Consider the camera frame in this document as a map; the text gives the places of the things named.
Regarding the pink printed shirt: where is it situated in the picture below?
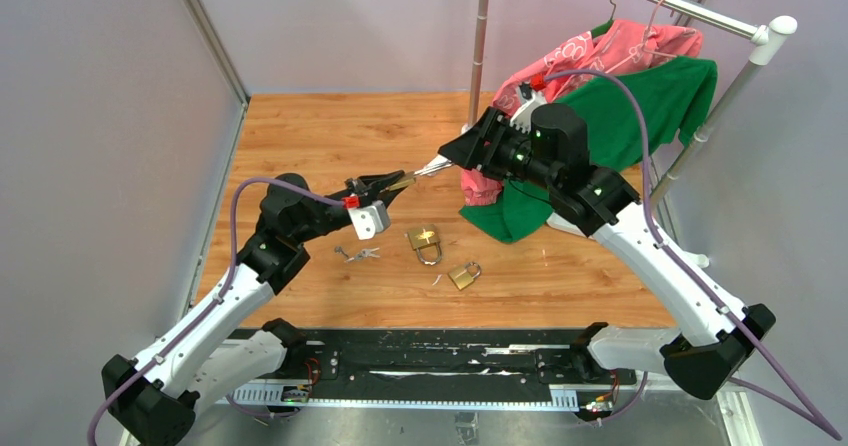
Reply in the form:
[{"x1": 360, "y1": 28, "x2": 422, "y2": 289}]
[{"x1": 459, "y1": 18, "x2": 705, "y2": 207}]

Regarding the metal clothes rack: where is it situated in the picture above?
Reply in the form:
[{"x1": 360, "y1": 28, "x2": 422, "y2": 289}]
[{"x1": 459, "y1": 0, "x2": 798, "y2": 244}]

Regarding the small key bunch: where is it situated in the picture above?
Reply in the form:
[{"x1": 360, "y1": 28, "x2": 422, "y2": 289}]
[
  {"x1": 334, "y1": 246, "x2": 355, "y2": 262},
  {"x1": 352, "y1": 248, "x2": 380, "y2": 261}
]

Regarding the large brass padlock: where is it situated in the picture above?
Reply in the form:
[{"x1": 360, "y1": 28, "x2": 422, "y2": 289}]
[{"x1": 447, "y1": 262, "x2": 482, "y2": 291}]

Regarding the green t-shirt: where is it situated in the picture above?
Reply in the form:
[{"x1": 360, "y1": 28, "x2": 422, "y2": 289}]
[{"x1": 459, "y1": 56, "x2": 718, "y2": 244}]

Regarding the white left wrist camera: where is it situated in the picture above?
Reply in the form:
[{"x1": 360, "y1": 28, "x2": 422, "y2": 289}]
[{"x1": 348, "y1": 200, "x2": 391, "y2": 241}]

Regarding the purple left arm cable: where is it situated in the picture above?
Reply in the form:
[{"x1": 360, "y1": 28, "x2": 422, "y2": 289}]
[{"x1": 86, "y1": 176, "x2": 362, "y2": 446}]

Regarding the small brass padlock with key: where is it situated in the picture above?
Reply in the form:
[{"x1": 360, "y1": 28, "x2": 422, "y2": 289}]
[{"x1": 386, "y1": 155, "x2": 454, "y2": 192}]

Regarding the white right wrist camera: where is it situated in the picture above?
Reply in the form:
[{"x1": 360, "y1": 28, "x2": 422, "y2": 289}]
[{"x1": 510, "y1": 82, "x2": 548, "y2": 134}]

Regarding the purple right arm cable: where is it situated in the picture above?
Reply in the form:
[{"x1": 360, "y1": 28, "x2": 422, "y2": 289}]
[{"x1": 529, "y1": 69, "x2": 844, "y2": 442}]

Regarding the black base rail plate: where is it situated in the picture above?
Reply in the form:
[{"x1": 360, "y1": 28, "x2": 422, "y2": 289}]
[{"x1": 235, "y1": 329, "x2": 641, "y2": 412}]

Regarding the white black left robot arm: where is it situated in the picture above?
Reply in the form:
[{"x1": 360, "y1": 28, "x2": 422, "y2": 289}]
[{"x1": 86, "y1": 170, "x2": 412, "y2": 445}]

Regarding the small loose key bunch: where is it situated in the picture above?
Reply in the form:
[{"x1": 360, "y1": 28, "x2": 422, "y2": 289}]
[{"x1": 352, "y1": 248, "x2": 380, "y2": 261}]

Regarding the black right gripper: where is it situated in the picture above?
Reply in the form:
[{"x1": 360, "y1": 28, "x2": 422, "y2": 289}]
[{"x1": 438, "y1": 107, "x2": 560, "y2": 193}]

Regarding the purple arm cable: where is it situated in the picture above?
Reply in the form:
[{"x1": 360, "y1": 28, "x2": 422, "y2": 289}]
[
  {"x1": 86, "y1": 176, "x2": 362, "y2": 446},
  {"x1": 529, "y1": 69, "x2": 844, "y2": 442}
]

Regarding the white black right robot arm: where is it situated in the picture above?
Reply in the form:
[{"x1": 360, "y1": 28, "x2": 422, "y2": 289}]
[{"x1": 438, "y1": 103, "x2": 776, "y2": 400}]

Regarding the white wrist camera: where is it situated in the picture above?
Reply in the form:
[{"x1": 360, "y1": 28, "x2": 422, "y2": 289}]
[
  {"x1": 510, "y1": 82, "x2": 548, "y2": 134},
  {"x1": 348, "y1": 200, "x2": 391, "y2": 241}
]

